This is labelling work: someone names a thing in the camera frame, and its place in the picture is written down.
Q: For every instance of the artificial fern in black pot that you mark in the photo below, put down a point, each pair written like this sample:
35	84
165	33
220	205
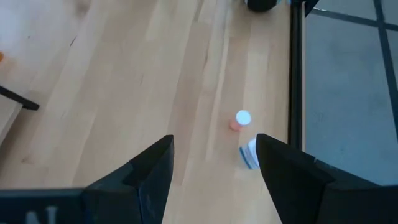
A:
261	4

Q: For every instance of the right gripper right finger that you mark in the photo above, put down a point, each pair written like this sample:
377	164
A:
298	186

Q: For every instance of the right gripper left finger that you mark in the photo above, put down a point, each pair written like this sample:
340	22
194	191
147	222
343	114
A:
140	186

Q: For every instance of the white melatonin bottle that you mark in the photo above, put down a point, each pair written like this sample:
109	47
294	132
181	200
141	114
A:
248	155

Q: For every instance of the small pink pill bottle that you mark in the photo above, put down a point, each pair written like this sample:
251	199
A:
243	117

